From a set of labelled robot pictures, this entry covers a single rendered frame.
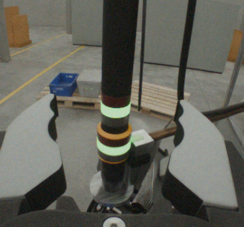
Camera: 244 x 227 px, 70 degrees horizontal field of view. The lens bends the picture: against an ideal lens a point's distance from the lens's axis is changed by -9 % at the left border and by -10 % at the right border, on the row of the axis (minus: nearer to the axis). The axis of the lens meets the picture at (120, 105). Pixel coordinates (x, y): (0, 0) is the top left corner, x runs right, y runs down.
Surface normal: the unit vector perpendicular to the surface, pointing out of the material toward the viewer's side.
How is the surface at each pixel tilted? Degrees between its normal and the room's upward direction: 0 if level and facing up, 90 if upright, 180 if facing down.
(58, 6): 90
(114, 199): 0
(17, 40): 90
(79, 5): 90
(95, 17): 90
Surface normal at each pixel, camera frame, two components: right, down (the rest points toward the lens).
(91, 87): -0.06, 0.57
